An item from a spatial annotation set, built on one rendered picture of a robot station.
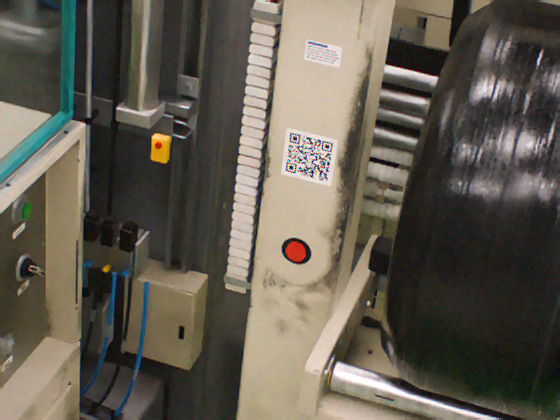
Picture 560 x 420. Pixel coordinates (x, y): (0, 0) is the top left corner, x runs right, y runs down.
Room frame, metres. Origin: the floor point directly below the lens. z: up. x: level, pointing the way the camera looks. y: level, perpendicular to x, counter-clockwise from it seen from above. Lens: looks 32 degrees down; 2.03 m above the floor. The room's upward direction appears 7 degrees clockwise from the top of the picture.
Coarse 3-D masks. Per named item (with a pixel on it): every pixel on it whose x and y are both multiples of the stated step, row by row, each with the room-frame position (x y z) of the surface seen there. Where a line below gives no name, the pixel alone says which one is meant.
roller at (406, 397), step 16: (336, 368) 1.39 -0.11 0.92; (352, 368) 1.39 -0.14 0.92; (336, 384) 1.37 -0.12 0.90; (352, 384) 1.37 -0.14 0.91; (368, 384) 1.36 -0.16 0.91; (384, 384) 1.36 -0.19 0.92; (400, 384) 1.36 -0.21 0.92; (368, 400) 1.36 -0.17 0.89; (384, 400) 1.35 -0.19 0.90; (400, 400) 1.35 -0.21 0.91; (416, 400) 1.34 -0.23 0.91; (432, 400) 1.34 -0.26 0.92; (448, 400) 1.34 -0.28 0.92; (432, 416) 1.33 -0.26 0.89; (448, 416) 1.33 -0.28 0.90; (464, 416) 1.32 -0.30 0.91; (480, 416) 1.32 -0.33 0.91; (496, 416) 1.32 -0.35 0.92; (512, 416) 1.32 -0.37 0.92
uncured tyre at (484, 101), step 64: (512, 0) 1.54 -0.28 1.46; (448, 64) 1.41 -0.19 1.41; (512, 64) 1.37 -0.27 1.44; (448, 128) 1.31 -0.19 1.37; (512, 128) 1.30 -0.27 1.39; (448, 192) 1.26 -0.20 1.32; (512, 192) 1.24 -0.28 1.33; (448, 256) 1.22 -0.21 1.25; (512, 256) 1.21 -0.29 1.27; (384, 320) 1.28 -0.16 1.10; (448, 320) 1.21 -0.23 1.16; (512, 320) 1.19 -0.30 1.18; (448, 384) 1.25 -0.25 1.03; (512, 384) 1.20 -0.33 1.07
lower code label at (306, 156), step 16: (288, 128) 1.48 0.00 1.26; (288, 144) 1.48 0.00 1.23; (304, 144) 1.47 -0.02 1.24; (320, 144) 1.47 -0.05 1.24; (336, 144) 1.46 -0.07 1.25; (288, 160) 1.48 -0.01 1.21; (304, 160) 1.47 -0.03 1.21; (320, 160) 1.47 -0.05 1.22; (304, 176) 1.47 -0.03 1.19; (320, 176) 1.47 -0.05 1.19
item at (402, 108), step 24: (408, 48) 1.98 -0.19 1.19; (432, 48) 1.97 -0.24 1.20; (384, 72) 1.86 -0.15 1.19; (408, 72) 1.86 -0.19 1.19; (432, 72) 1.97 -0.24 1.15; (384, 96) 1.85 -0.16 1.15; (408, 96) 1.85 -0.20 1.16; (384, 120) 1.86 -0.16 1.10; (408, 120) 1.85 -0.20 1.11; (384, 144) 1.87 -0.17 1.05; (408, 144) 1.84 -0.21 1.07; (384, 168) 1.85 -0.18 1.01; (384, 192) 1.85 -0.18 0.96; (384, 216) 1.84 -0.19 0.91
